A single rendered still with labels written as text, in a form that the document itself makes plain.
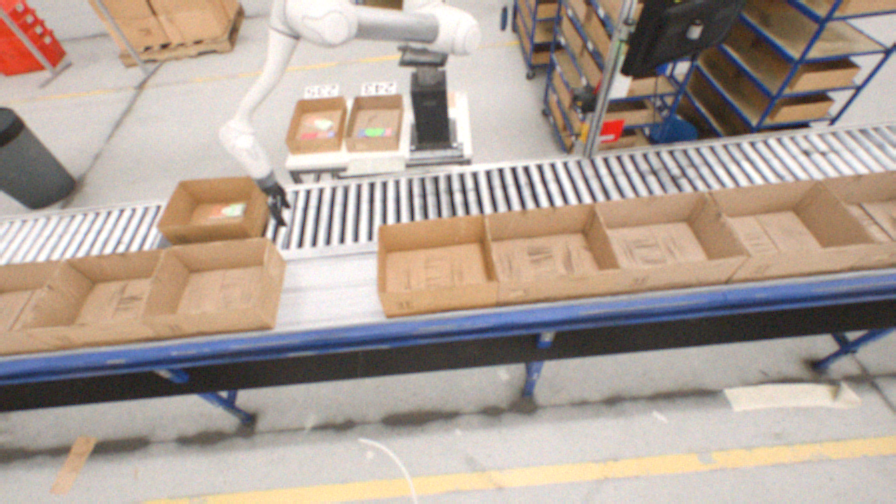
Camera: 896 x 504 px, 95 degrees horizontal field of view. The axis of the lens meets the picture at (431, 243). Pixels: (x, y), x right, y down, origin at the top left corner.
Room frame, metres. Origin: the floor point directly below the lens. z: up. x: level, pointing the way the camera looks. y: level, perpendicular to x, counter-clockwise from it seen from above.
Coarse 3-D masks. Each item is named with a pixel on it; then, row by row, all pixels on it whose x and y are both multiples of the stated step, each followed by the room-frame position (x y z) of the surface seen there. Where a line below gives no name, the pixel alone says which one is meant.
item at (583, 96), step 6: (570, 90) 1.59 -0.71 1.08; (576, 90) 1.57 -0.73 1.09; (582, 90) 1.56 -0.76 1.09; (588, 90) 1.56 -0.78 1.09; (570, 96) 1.57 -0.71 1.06; (576, 96) 1.54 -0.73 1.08; (582, 96) 1.54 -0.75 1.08; (588, 96) 1.54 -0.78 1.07; (594, 96) 1.54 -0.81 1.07; (576, 102) 1.55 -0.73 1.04; (582, 102) 1.54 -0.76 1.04; (588, 102) 1.54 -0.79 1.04; (594, 102) 1.54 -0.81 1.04; (582, 108) 1.55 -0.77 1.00; (588, 108) 1.56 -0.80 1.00
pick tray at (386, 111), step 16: (368, 96) 2.16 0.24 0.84; (384, 96) 2.14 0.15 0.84; (400, 96) 2.13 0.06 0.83; (352, 112) 2.05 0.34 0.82; (368, 112) 2.13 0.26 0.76; (384, 112) 2.10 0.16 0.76; (400, 112) 1.97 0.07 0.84; (352, 128) 1.97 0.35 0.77; (368, 128) 1.97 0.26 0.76; (384, 128) 1.95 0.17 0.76; (400, 128) 1.90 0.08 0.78; (352, 144) 1.79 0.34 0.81; (368, 144) 1.77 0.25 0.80; (384, 144) 1.76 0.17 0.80
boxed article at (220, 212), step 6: (240, 204) 1.49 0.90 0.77; (216, 210) 1.47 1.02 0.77; (222, 210) 1.47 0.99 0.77; (228, 210) 1.46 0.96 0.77; (234, 210) 1.46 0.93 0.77; (240, 210) 1.45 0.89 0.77; (210, 216) 1.44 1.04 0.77; (216, 216) 1.43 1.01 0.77; (222, 216) 1.43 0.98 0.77; (228, 216) 1.42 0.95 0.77; (234, 216) 1.42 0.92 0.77; (240, 216) 1.42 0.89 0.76
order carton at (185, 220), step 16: (240, 176) 1.52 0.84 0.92; (176, 192) 1.49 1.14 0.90; (192, 192) 1.55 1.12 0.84; (208, 192) 1.54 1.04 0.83; (224, 192) 1.54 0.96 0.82; (240, 192) 1.53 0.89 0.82; (256, 192) 1.42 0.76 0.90; (176, 208) 1.43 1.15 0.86; (192, 208) 1.51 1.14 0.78; (208, 208) 1.51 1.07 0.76; (256, 208) 1.36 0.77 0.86; (160, 224) 1.30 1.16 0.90; (176, 224) 1.37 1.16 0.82; (192, 224) 1.42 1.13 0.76; (208, 224) 1.24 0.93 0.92; (224, 224) 1.24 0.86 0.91; (240, 224) 1.23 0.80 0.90; (256, 224) 1.30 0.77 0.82; (176, 240) 1.26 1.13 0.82; (192, 240) 1.26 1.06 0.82; (208, 240) 1.25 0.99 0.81; (224, 240) 1.24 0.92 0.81
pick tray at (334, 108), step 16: (336, 96) 2.19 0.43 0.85; (304, 112) 2.21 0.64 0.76; (320, 112) 2.19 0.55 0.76; (336, 112) 2.17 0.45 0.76; (288, 128) 1.95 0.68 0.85; (304, 128) 2.06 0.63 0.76; (336, 128) 2.02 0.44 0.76; (288, 144) 1.84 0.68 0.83; (304, 144) 1.83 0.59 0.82; (320, 144) 1.82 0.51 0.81; (336, 144) 1.82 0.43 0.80
